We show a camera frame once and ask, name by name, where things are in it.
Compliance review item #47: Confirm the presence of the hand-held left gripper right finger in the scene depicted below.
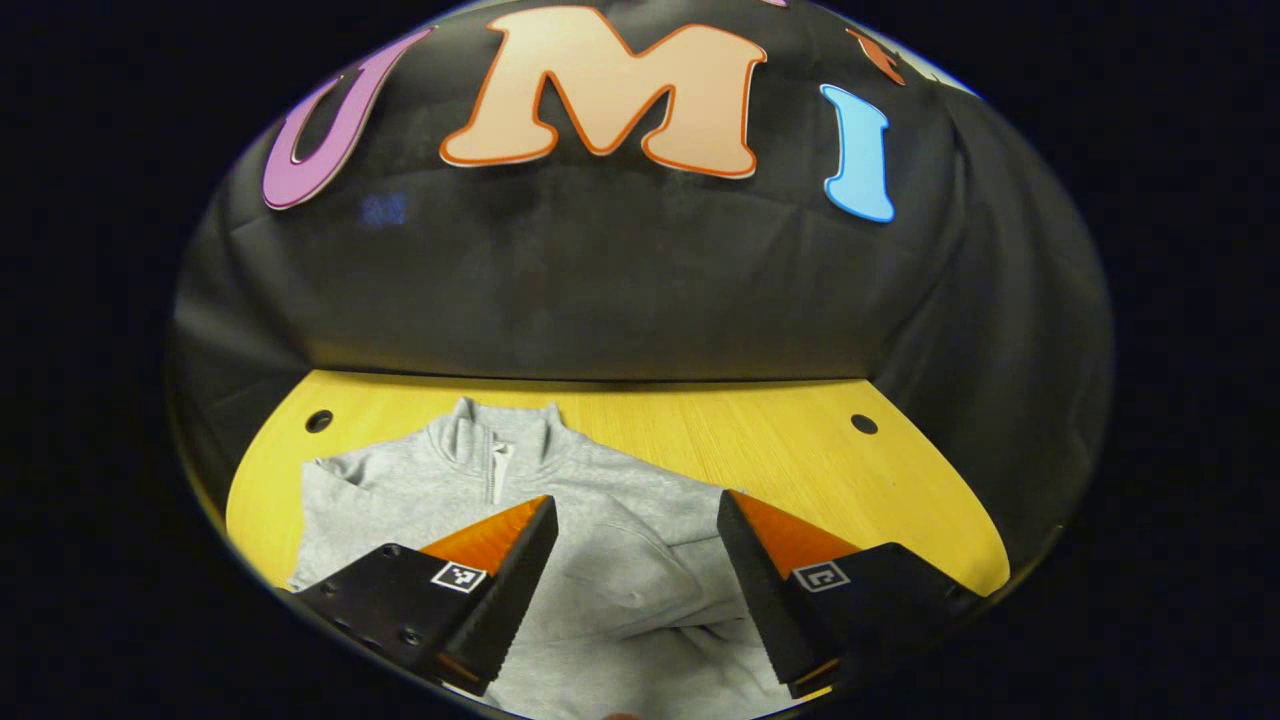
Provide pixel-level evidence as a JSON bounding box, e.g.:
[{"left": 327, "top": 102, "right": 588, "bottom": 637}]
[{"left": 716, "top": 490, "right": 986, "bottom": 699}]

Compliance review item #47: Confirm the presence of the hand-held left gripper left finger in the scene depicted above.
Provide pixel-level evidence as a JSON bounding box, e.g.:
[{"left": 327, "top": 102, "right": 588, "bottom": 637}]
[{"left": 290, "top": 495, "right": 559, "bottom": 697}]

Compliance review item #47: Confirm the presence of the grey zip-neck sweatshirt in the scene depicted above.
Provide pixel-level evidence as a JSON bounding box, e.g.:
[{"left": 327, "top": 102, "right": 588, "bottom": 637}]
[{"left": 288, "top": 397, "right": 801, "bottom": 720}]

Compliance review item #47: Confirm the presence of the black backdrop cloth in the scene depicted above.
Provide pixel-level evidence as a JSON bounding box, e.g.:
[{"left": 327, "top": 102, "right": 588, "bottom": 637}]
[{"left": 165, "top": 0, "right": 1116, "bottom": 571}]

